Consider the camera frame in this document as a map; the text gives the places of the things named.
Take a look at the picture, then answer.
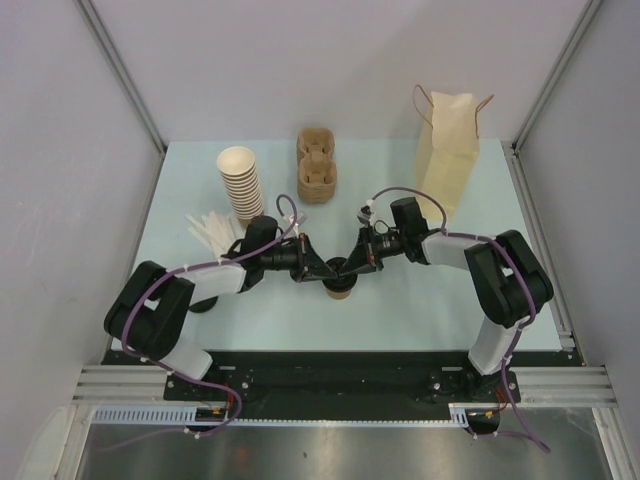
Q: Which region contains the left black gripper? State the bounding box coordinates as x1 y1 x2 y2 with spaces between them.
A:
260 234 334 284

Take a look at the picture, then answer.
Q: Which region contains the black cup lid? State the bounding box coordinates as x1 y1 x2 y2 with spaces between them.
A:
322 256 357 288

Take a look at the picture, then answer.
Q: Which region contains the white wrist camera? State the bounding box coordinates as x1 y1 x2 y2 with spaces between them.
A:
357 199 377 226
282 211 307 238

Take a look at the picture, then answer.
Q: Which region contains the single brown paper cup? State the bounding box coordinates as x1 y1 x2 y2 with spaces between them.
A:
325 286 352 300

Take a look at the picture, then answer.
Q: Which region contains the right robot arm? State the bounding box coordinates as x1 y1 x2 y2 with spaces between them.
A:
338 197 554 401

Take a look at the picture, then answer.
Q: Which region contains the brown paper bag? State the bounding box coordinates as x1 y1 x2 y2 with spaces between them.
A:
412 84 493 220

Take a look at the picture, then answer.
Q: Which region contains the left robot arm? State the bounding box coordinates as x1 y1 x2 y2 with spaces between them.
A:
104 216 338 400

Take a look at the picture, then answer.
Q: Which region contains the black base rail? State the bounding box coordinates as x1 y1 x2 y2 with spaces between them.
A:
102 349 584 421

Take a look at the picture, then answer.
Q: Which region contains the stack of black lids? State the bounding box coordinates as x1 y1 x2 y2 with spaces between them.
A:
189 297 218 314

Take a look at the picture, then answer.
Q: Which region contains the white cable duct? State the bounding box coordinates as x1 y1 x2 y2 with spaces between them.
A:
92 403 501 427

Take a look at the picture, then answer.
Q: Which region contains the pile of wrapped straws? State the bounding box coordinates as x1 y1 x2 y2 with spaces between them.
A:
185 211 245 258

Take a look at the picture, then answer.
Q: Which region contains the stack of paper cups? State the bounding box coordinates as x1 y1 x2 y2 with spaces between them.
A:
216 146 265 227

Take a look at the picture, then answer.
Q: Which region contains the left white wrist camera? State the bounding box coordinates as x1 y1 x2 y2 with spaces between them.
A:
282 211 307 238

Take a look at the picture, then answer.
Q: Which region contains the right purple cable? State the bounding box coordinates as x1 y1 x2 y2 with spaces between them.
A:
367 185 551 454

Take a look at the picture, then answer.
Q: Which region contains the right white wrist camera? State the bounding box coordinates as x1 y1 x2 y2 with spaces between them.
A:
357 199 377 226

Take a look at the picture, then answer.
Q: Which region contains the cardboard cup carrier stack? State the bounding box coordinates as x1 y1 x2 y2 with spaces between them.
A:
296 127 337 204

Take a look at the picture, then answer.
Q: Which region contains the purple cable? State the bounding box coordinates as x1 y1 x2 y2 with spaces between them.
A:
367 185 551 454
122 194 301 441

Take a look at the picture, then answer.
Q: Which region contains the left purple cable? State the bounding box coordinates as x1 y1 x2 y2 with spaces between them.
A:
122 194 301 441

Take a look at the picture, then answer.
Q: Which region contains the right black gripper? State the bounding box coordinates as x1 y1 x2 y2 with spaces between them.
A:
341 224 408 276

